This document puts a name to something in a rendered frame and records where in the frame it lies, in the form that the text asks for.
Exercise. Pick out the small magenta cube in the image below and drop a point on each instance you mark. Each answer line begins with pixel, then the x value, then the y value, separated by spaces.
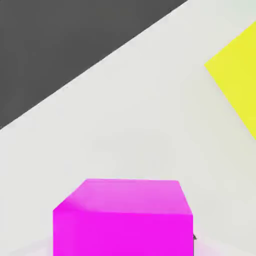
pixel 123 230

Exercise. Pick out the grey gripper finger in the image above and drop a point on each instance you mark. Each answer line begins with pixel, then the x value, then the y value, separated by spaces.
pixel 194 237

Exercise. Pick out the large yellow box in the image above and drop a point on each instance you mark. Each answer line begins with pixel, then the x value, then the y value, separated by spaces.
pixel 238 80

